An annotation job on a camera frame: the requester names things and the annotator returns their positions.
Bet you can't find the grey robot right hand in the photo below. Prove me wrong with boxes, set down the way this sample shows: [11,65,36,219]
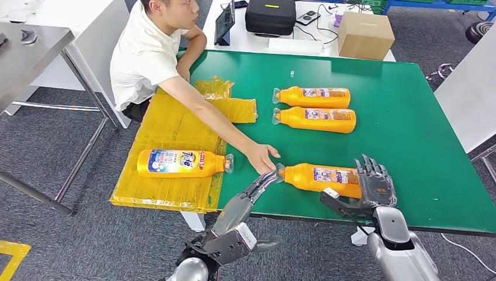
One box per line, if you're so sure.
[354,154,398,210]

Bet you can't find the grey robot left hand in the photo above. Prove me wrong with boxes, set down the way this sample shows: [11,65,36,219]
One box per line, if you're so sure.
[212,170,283,253]

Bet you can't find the orange detergent bottle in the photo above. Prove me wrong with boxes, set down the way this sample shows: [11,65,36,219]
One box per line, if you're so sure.
[136,149,235,179]
[271,85,352,109]
[275,163,363,199]
[271,107,357,135]

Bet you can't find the white table leg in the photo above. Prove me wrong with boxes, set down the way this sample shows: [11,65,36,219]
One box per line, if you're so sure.
[350,227,377,247]
[181,211,206,232]

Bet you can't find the yellow taped cardboard mat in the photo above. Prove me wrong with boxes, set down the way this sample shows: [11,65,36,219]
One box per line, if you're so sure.
[109,77,259,214]

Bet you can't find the white board panel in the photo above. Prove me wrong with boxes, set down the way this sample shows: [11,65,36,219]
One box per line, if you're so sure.
[433,23,496,154]

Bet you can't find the brown cardboard box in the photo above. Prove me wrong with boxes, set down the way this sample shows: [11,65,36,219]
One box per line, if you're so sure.
[337,11,396,61]

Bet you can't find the white table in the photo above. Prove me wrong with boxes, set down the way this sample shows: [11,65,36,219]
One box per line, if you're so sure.
[202,0,397,63]

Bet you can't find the person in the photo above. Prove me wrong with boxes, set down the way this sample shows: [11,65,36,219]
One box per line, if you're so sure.
[109,0,281,175]

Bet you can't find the green plastic crate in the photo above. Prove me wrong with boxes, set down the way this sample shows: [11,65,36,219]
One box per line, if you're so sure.
[362,0,388,14]

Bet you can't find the black remote controller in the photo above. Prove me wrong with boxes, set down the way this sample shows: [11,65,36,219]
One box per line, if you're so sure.
[295,10,322,26]

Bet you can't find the black tablet on stand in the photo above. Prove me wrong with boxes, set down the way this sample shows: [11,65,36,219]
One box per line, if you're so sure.
[214,0,236,46]

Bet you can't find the black round stool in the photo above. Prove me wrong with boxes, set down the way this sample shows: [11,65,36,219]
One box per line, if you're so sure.
[464,21,496,44]

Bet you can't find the blue metal shelf rack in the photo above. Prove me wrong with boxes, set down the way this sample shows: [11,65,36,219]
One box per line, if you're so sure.
[381,0,496,22]

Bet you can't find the black carrying case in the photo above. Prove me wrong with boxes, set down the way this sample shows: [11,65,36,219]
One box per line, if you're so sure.
[244,0,297,37]

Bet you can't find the stainless steel table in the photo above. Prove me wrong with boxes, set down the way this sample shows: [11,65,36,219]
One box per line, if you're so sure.
[0,22,119,217]

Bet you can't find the small grey metal part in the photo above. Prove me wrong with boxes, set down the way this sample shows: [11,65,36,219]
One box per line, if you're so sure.
[20,29,39,45]

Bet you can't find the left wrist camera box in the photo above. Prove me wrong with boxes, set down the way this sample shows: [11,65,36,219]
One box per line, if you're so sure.
[209,222,259,265]

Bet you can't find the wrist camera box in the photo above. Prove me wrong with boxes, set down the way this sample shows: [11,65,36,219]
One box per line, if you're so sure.
[319,187,373,219]
[209,222,259,265]

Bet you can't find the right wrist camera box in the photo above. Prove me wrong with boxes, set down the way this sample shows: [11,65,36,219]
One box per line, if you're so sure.
[319,187,373,219]

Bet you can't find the white floor cable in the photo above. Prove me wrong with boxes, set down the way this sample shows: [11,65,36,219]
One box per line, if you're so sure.
[439,232,496,276]

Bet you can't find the steel frame legs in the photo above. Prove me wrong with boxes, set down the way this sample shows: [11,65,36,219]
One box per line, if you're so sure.
[470,143,496,185]

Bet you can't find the grey coiled cable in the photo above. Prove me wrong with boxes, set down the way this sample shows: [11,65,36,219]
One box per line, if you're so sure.
[426,61,458,82]

